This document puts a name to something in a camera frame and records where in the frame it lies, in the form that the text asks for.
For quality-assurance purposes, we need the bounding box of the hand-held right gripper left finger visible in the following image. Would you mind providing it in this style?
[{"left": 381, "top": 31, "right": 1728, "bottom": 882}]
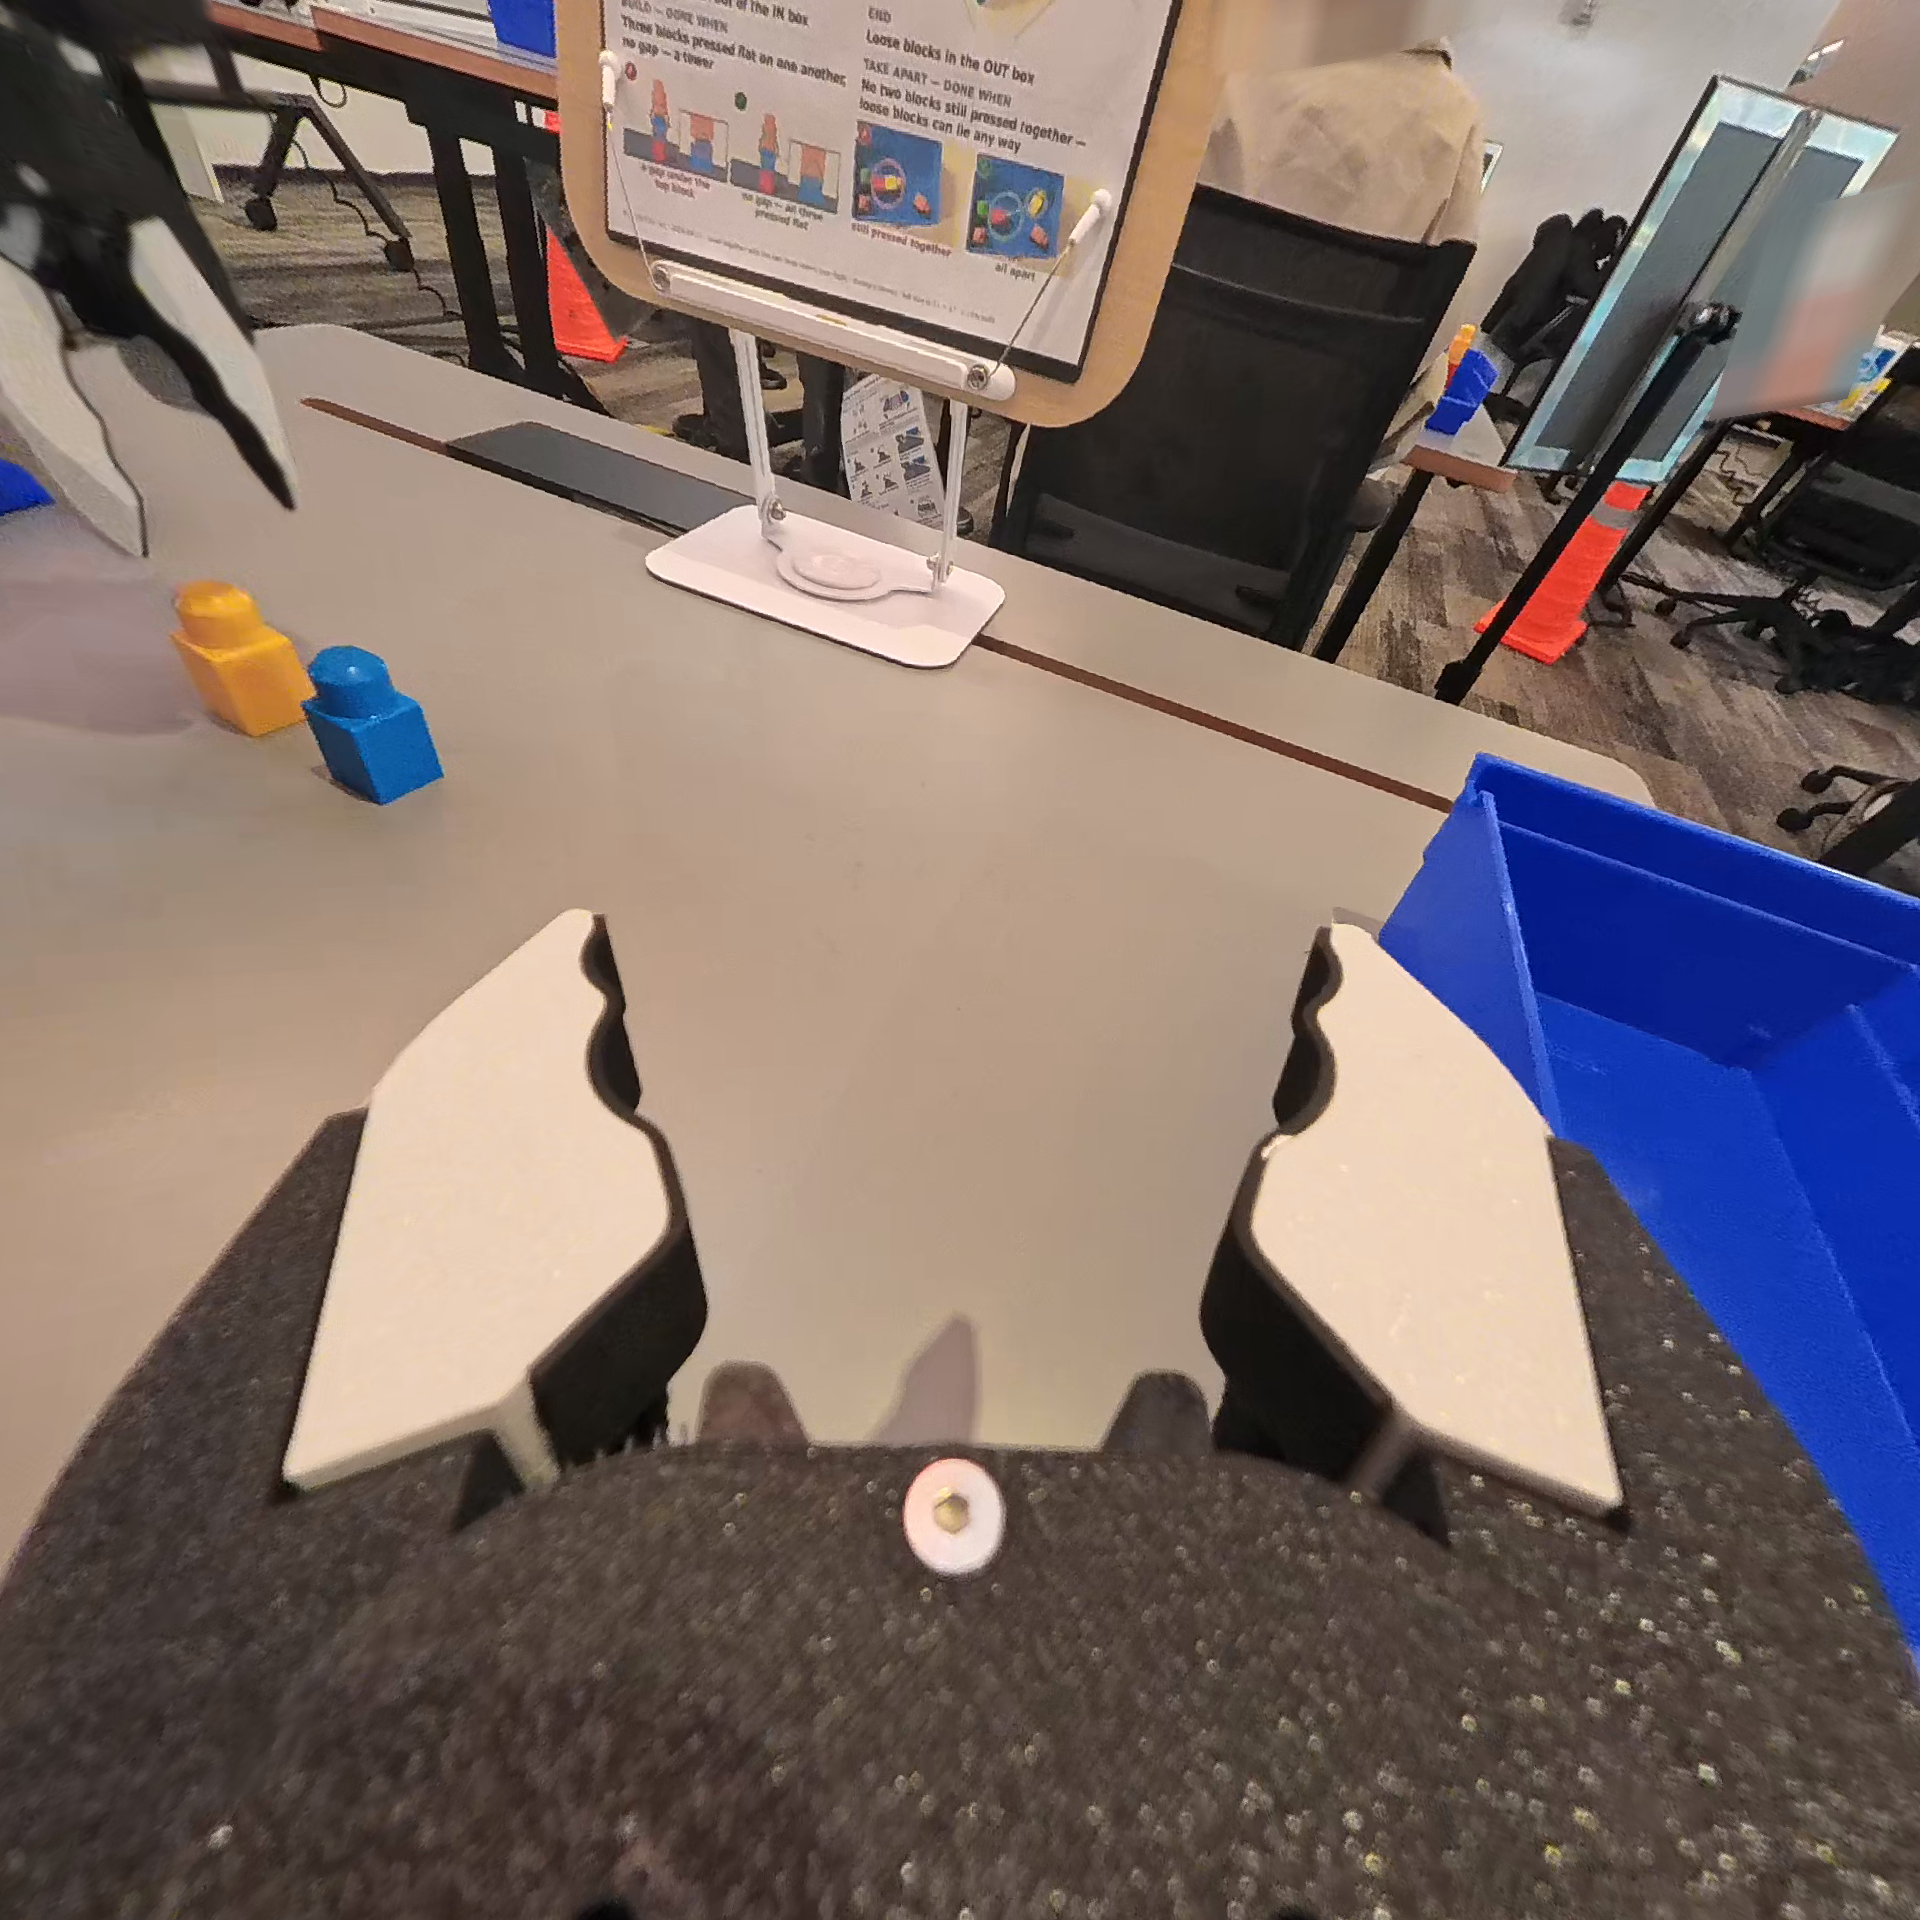
[{"left": 282, "top": 908, "right": 711, "bottom": 1495}]

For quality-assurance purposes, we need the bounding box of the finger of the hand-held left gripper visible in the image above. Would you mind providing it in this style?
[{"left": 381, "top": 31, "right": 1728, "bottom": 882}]
[
  {"left": 66, "top": 211, "right": 296, "bottom": 513},
  {"left": 0, "top": 268, "right": 146, "bottom": 561}
]

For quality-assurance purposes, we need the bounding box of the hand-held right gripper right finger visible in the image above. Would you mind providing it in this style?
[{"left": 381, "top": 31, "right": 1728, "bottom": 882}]
[{"left": 1200, "top": 920, "right": 1624, "bottom": 1519}]

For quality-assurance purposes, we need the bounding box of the yellow toy block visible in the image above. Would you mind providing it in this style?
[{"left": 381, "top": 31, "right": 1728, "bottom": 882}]
[{"left": 167, "top": 582, "right": 318, "bottom": 742}]

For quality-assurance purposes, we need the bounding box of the blue toy block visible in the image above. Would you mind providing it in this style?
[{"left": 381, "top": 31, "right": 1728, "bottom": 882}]
[{"left": 301, "top": 646, "right": 447, "bottom": 809}]

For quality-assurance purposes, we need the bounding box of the wooden top desk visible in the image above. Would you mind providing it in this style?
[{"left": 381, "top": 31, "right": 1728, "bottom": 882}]
[{"left": 211, "top": 0, "right": 572, "bottom": 408}]

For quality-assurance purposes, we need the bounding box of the orange traffic cone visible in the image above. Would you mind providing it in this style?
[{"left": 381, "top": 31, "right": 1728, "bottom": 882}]
[
  {"left": 539, "top": 224, "right": 632, "bottom": 367},
  {"left": 1474, "top": 478, "right": 1654, "bottom": 666}
]

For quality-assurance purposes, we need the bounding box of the white and wood document stand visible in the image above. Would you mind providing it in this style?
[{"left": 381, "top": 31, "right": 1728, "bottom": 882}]
[{"left": 550, "top": 0, "right": 1221, "bottom": 673}]

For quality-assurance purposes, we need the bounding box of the printed paper leaflet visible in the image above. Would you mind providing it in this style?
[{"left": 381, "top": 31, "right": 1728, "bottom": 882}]
[{"left": 837, "top": 374, "right": 957, "bottom": 529}]

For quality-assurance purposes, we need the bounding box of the printed instruction sheet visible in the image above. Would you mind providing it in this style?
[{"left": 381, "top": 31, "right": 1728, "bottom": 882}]
[{"left": 604, "top": 0, "right": 1190, "bottom": 386}]

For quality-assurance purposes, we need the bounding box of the wood edged side desk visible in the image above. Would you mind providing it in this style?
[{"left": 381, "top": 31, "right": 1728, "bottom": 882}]
[{"left": 1312, "top": 404, "right": 1517, "bottom": 663}]

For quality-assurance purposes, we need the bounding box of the black mesh office chair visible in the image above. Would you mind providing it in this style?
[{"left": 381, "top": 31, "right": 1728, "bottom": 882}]
[{"left": 987, "top": 184, "right": 1480, "bottom": 656}]

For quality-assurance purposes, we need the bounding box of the black tripod stand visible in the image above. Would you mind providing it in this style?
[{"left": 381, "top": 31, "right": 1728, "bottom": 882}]
[{"left": 1430, "top": 300, "right": 1749, "bottom": 707}]

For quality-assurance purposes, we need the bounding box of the framed panel with teal edge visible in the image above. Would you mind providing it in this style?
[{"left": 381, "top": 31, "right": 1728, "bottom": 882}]
[{"left": 1503, "top": 75, "right": 1903, "bottom": 486}]

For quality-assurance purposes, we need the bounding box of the black desk cable cover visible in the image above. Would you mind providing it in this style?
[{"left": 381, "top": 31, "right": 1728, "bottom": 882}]
[{"left": 445, "top": 420, "right": 754, "bottom": 538}]

